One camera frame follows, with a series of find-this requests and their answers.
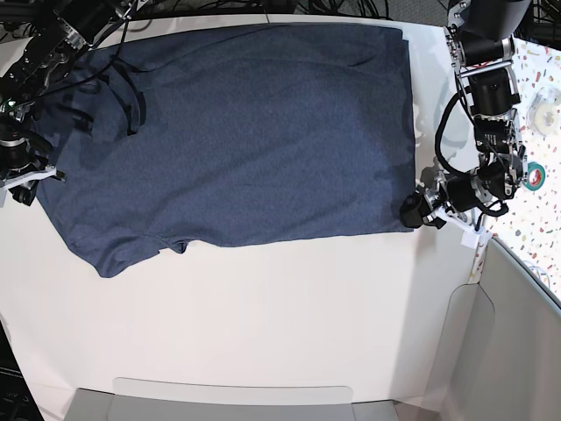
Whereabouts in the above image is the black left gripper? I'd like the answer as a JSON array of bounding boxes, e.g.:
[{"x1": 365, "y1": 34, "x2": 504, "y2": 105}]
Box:
[{"x1": 399, "y1": 173, "x2": 493, "y2": 229}]

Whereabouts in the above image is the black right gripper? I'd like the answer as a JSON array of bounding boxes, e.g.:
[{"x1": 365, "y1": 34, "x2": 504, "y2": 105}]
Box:
[{"x1": 1, "y1": 126, "x2": 53, "y2": 205}]

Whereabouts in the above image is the dark blue t-shirt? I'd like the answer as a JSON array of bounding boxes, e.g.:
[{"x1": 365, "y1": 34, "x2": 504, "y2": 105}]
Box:
[{"x1": 34, "y1": 24, "x2": 415, "y2": 278}]

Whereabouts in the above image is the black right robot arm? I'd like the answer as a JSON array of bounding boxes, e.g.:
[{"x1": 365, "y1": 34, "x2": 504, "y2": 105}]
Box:
[{"x1": 1, "y1": 1, "x2": 138, "y2": 206}]

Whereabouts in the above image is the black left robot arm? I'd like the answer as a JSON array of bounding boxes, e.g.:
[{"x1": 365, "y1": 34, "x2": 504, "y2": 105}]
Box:
[{"x1": 400, "y1": 1, "x2": 529, "y2": 232}]

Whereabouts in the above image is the terrazzo patterned side board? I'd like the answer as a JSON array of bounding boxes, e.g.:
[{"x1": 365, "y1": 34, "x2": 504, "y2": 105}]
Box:
[{"x1": 484, "y1": 39, "x2": 560, "y2": 296}]

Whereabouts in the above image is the green tape roll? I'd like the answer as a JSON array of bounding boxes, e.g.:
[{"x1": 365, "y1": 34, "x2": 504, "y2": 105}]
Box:
[{"x1": 524, "y1": 161, "x2": 546, "y2": 191}]

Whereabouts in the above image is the clear tape spool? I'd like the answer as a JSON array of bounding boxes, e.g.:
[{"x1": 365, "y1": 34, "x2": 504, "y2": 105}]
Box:
[{"x1": 526, "y1": 86, "x2": 560, "y2": 137}]

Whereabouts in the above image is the grey bin front edge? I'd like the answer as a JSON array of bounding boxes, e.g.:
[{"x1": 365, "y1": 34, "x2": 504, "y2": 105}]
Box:
[{"x1": 65, "y1": 377, "x2": 398, "y2": 420}]

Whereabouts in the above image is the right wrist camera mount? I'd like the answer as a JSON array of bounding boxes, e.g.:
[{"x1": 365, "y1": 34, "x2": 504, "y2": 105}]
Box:
[{"x1": 1, "y1": 165, "x2": 66, "y2": 206}]

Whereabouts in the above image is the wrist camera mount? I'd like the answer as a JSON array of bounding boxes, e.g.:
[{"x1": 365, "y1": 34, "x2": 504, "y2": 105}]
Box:
[
  {"x1": 1, "y1": 165, "x2": 66, "y2": 206},
  {"x1": 423, "y1": 207, "x2": 493, "y2": 250}
]

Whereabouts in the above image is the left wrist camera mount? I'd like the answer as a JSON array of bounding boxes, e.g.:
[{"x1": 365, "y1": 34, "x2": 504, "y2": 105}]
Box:
[{"x1": 423, "y1": 207, "x2": 493, "y2": 250}]

